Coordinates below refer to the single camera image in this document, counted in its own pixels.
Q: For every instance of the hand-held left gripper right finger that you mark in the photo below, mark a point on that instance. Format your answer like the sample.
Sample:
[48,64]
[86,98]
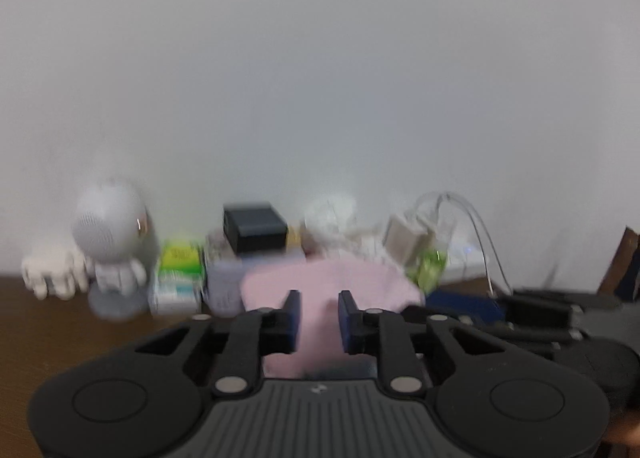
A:
[346,323]

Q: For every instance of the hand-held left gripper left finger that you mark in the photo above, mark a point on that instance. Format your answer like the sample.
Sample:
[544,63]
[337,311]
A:
[292,323]

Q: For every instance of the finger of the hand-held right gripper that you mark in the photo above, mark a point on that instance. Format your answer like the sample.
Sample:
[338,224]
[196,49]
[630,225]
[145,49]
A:
[465,305]
[540,333]

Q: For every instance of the pastel pink blue garment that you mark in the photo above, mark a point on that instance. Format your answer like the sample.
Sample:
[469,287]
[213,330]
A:
[325,283]

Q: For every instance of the white power strip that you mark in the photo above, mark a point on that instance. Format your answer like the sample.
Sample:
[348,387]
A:
[467,265]

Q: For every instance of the white plastic container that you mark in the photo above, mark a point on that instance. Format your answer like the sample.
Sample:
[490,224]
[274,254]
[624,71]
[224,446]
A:
[224,283]

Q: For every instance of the brown wooden object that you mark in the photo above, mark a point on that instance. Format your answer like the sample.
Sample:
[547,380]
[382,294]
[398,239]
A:
[622,263]

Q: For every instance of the crumpled white plastic bag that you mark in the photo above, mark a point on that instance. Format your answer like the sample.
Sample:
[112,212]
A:
[330,223]

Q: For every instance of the black box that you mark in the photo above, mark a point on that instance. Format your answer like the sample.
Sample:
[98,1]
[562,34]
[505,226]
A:
[255,228]

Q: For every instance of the green white box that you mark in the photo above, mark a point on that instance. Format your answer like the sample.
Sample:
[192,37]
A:
[179,273]

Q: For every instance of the white robot toy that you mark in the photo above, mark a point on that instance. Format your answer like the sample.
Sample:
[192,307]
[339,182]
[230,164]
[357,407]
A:
[107,233]

